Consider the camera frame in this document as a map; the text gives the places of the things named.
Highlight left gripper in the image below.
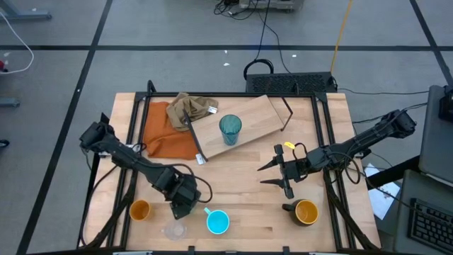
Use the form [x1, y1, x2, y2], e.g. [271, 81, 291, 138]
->
[155, 169, 202, 220]

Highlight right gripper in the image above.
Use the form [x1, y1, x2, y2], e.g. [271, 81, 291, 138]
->
[256, 143, 314, 200]

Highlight clear plastic cup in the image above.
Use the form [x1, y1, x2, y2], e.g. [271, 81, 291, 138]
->
[161, 219, 188, 242]

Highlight orange plastic cup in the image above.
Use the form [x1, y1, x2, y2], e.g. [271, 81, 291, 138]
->
[128, 198, 154, 222]

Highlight light blue ceramic mug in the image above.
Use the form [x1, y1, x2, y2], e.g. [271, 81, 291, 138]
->
[202, 207, 231, 236]

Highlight dark mug yellow inside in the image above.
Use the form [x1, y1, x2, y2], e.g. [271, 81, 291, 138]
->
[281, 198, 320, 227]

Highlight blue faceted plastic tumbler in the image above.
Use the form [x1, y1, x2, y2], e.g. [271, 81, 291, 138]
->
[218, 113, 243, 147]

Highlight wooden shelf black metal legs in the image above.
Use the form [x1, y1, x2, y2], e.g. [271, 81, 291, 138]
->
[182, 93, 295, 166]

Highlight orange cloth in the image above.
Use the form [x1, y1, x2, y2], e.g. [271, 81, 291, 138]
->
[142, 101, 200, 162]

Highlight tan cloth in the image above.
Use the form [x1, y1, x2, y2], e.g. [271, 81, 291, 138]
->
[166, 92, 219, 133]

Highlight black perforated computer case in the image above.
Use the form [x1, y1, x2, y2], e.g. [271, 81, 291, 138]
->
[245, 71, 338, 95]

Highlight white paper sheet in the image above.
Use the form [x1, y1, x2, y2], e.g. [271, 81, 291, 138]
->
[363, 162, 401, 221]

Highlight gray desk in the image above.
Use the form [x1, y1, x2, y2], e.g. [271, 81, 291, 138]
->
[394, 169, 453, 255]

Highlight gray computer monitor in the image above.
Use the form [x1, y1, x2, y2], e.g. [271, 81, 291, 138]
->
[418, 84, 453, 185]

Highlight black keyboard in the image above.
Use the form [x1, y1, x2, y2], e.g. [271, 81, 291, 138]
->
[407, 197, 453, 254]

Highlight gray equipment cart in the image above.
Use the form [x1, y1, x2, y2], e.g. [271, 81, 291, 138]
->
[239, 0, 305, 11]

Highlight black metal table frame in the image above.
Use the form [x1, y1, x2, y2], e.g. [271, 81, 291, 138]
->
[76, 79, 382, 255]

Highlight black coiled power cable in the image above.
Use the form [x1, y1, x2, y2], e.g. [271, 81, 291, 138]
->
[243, 0, 293, 81]

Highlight yellow hanging cable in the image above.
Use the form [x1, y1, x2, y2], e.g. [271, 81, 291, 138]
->
[329, 0, 355, 74]

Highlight black floor cable bundle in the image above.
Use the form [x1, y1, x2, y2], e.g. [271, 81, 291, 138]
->
[213, 0, 248, 21]

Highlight white floor cable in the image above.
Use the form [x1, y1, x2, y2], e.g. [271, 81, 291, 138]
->
[0, 10, 35, 76]

